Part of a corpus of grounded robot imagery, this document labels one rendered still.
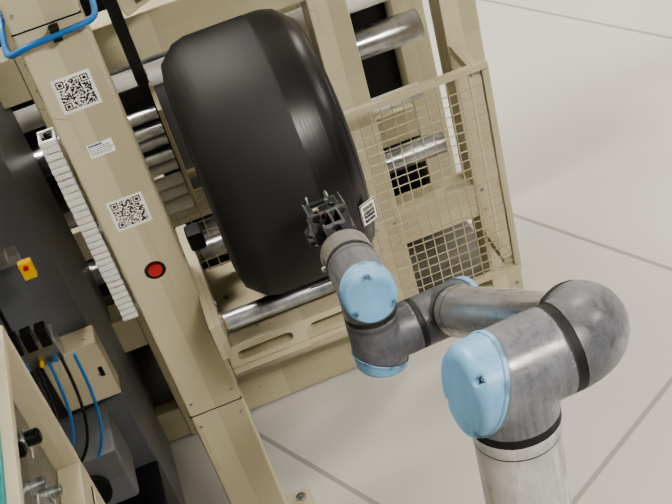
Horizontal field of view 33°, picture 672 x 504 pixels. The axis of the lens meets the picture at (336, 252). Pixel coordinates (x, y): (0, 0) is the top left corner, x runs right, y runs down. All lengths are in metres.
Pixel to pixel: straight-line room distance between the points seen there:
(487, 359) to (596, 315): 0.15
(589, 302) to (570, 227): 2.51
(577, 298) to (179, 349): 1.34
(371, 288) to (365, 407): 1.66
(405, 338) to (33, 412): 0.75
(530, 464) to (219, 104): 1.04
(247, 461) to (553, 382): 1.60
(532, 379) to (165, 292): 1.27
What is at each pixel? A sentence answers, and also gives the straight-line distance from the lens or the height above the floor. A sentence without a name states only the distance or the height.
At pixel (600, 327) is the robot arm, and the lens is 1.37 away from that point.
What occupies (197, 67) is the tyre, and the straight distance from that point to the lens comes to 2.22.
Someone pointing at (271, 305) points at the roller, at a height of 0.91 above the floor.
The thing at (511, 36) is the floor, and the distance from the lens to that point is 4.98.
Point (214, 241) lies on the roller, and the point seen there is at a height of 0.92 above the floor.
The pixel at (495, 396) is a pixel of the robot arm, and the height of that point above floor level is 1.52.
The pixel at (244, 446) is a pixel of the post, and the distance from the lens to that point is 2.81.
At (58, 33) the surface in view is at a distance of 2.10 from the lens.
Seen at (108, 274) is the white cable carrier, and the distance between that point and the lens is 2.42.
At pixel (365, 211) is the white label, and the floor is 1.15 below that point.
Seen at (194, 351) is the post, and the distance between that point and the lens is 2.58.
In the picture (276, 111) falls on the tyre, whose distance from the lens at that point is 2.14.
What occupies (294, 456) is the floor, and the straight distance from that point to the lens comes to 3.38.
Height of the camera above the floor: 2.49
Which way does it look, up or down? 39 degrees down
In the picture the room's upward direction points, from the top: 17 degrees counter-clockwise
